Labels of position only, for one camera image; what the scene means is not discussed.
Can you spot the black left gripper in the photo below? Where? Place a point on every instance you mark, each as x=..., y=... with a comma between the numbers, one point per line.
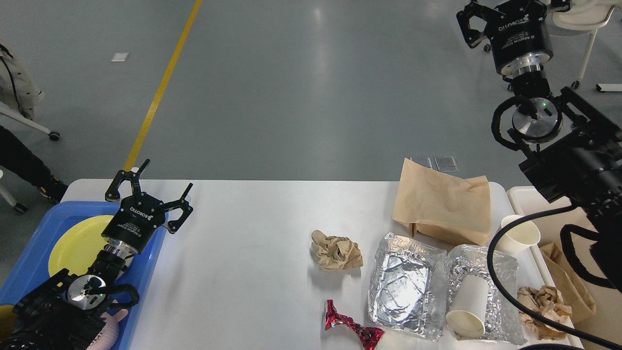
x=133, y=224

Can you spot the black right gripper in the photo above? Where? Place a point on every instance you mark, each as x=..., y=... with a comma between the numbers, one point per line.
x=520, y=36

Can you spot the yellow plastic plate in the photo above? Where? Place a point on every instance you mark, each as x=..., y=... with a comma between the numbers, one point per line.
x=77, y=240

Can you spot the pink ceramic mug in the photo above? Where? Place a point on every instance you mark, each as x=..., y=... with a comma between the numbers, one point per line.
x=108, y=336

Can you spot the brown paper bag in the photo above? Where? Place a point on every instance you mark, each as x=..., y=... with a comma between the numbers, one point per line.
x=443, y=206

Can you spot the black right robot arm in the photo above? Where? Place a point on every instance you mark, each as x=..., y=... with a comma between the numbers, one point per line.
x=571, y=149

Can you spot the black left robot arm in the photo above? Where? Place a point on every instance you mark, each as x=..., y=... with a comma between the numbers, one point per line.
x=66, y=312

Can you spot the white office chair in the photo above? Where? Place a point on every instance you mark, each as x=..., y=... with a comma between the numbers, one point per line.
x=528, y=79

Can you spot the white chair base right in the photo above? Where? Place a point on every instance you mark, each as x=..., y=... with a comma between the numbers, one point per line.
x=606, y=88

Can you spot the blue plastic tray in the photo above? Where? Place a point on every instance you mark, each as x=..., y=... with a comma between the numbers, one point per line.
x=35, y=265

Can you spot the person in black trousers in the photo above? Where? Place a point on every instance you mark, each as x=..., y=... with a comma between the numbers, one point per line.
x=17, y=158

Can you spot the chair with beige coat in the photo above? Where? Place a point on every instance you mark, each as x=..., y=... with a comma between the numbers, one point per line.
x=19, y=94

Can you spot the blue ceramic mug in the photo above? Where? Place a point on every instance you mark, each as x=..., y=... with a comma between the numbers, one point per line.
x=7, y=321

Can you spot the crumpled brown paper ball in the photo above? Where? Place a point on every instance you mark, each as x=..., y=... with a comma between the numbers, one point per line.
x=335, y=253

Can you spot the upright white paper cup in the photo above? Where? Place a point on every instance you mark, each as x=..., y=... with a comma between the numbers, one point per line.
x=519, y=239

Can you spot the red foil wrapper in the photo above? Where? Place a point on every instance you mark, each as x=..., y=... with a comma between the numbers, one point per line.
x=369, y=337

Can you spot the aluminium foil tray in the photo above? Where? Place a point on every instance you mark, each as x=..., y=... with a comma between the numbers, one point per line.
x=408, y=287
x=502, y=322

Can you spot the crumpled brown paper right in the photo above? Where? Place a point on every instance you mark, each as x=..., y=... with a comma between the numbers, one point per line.
x=547, y=302

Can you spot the brown paper in bin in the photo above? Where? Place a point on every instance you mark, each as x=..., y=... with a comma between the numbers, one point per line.
x=571, y=286

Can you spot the lying white paper cup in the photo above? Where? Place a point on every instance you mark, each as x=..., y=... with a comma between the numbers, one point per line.
x=466, y=315

